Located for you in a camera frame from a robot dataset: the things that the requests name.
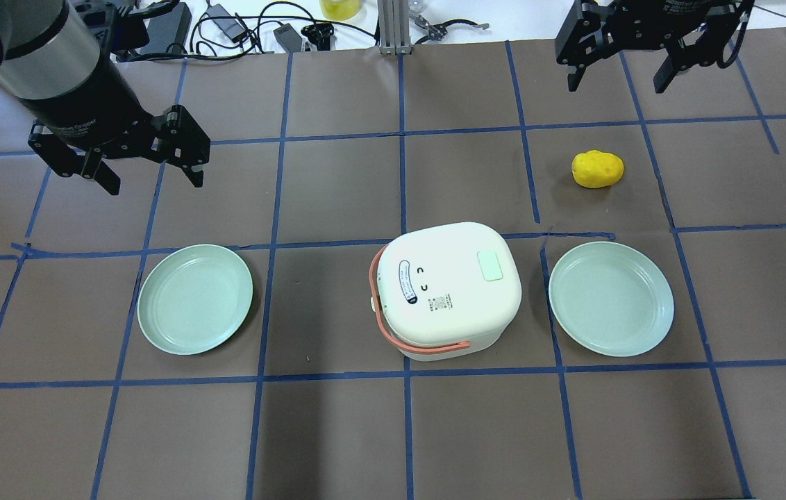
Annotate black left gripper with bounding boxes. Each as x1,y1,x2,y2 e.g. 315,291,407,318
28,104,211,196

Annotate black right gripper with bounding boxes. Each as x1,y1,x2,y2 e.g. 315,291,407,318
555,1,755,94

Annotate white rice cooker pink handle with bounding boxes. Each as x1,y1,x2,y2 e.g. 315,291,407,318
369,222,524,362

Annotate green plate beside left arm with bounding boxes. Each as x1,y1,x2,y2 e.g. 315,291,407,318
136,244,254,356

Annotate green plate beside right arm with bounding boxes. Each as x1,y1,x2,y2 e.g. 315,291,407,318
548,241,675,358

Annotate black power adapter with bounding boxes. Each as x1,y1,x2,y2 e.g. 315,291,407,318
273,24,307,53

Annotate yellow cup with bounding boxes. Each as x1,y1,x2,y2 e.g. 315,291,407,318
318,0,362,22

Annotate aluminium frame post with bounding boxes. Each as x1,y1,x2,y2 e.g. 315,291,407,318
377,0,412,55

